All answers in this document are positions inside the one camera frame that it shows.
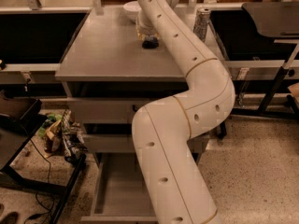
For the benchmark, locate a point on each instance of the silver drink can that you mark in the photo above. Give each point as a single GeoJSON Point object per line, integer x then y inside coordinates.
{"type": "Point", "coordinates": [201, 23]}

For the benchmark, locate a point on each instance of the black cart on left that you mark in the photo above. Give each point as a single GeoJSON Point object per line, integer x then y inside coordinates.
{"type": "Point", "coordinates": [19, 122]}

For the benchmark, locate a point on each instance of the pile of snack bags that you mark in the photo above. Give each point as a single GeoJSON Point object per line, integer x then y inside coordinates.
{"type": "Point", "coordinates": [61, 133]}

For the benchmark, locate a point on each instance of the grey drawer cabinet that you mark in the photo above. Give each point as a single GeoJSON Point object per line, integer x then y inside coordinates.
{"type": "Point", "coordinates": [107, 49]}

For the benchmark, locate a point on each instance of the grey bottom drawer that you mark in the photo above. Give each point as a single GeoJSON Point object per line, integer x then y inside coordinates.
{"type": "Point", "coordinates": [120, 195]}

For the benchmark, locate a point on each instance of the aluminium frame rail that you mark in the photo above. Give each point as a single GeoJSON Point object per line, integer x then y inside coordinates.
{"type": "Point", "coordinates": [34, 73]}

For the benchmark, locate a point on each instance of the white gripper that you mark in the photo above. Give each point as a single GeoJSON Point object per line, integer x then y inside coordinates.
{"type": "Point", "coordinates": [144, 24]}

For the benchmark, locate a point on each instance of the white ceramic bowl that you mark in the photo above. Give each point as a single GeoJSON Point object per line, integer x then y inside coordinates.
{"type": "Point", "coordinates": [131, 10]}

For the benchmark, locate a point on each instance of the grey top drawer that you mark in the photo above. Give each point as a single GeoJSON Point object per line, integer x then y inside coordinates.
{"type": "Point", "coordinates": [116, 102]}

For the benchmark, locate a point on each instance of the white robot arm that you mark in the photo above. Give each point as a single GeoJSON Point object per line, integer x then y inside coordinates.
{"type": "Point", "coordinates": [161, 129]}

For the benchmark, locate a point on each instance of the grey drawer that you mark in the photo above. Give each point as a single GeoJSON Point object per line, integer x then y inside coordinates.
{"type": "Point", "coordinates": [116, 102]}
{"type": "Point", "coordinates": [108, 138]}
{"type": "Point", "coordinates": [120, 195]}

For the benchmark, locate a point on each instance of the dark blue rxbar wrapper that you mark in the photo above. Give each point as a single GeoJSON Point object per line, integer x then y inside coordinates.
{"type": "Point", "coordinates": [150, 42]}

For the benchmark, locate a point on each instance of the grey middle drawer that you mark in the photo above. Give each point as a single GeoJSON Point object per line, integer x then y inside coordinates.
{"type": "Point", "coordinates": [108, 138]}

